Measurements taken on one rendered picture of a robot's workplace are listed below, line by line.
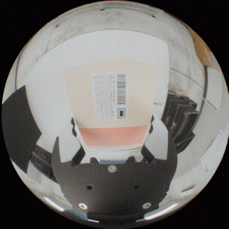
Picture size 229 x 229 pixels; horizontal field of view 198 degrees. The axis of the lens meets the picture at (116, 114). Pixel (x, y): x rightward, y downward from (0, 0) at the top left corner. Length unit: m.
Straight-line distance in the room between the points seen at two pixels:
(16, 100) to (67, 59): 0.30
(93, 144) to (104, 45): 0.21
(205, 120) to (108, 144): 2.59
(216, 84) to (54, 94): 2.62
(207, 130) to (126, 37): 2.62
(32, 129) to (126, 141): 0.42
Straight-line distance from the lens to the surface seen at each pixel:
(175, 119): 0.70
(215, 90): 2.44
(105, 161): 0.41
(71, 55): 0.20
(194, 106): 1.32
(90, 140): 0.15
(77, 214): 0.27
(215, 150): 2.69
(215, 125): 2.54
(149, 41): 0.21
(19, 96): 0.42
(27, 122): 0.42
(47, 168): 0.65
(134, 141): 0.15
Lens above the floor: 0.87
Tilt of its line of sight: 58 degrees down
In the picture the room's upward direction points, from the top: 175 degrees clockwise
